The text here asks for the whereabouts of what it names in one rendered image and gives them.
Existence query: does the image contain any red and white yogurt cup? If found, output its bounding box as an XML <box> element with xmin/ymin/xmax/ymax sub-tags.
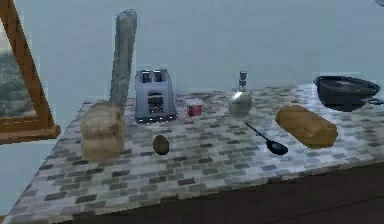
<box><xmin>186</xmin><ymin>98</ymin><xmax>204</xmax><ymax>117</ymax></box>

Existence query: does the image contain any silver toaster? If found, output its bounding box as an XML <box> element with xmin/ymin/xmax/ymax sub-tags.
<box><xmin>134</xmin><ymin>68</ymin><xmax>178</xmax><ymax>125</ymax></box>

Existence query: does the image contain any brown potato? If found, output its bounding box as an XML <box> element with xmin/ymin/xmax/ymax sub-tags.
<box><xmin>152</xmin><ymin>134</ymin><xmax>171</xmax><ymax>156</ymax></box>

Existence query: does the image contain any round silver soap bottle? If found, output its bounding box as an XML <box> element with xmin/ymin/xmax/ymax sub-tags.
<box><xmin>228</xmin><ymin>70</ymin><xmax>253</xmax><ymax>118</ymax></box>

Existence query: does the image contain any mosaic tiled kitchen counter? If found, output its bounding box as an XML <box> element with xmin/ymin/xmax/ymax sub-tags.
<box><xmin>0</xmin><ymin>83</ymin><xmax>384</xmax><ymax>224</ymax></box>

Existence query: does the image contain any tall grey paper towel roll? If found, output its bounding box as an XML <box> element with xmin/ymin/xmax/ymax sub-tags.
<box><xmin>108</xmin><ymin>8</ymin><xmax>138</xmax><ymax>113</ymax></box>

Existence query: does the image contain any black ladle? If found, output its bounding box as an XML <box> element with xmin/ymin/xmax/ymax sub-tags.
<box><xmin>244</xmin><ymin>121</ymin><xmax>289</xmax><ymax>156</ymax></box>

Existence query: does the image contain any pale round bread loaf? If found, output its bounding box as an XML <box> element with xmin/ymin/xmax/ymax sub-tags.
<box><xmin>79</xmin><ymin>100</ymin><xmax>126</xmax><ymax>163</ymax></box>

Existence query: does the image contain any brown oblong bread loaf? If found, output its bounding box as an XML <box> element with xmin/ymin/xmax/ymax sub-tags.
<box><xmin>275</xmin><ymin>104</ymin><xmax>339</xmax><ymax>150</ymax></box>

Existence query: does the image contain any black frying pan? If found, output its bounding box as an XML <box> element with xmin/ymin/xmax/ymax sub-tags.
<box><xmin>313</xmin><ymin>75</ymin><xmax>384</xmax><ymax>113</ymax></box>

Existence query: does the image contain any wooden framed window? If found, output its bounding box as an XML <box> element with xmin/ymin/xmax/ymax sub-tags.
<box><xmin>0</xmin><ymin>0</ymin><xmax>62</xmax><ymax>145</ymax></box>

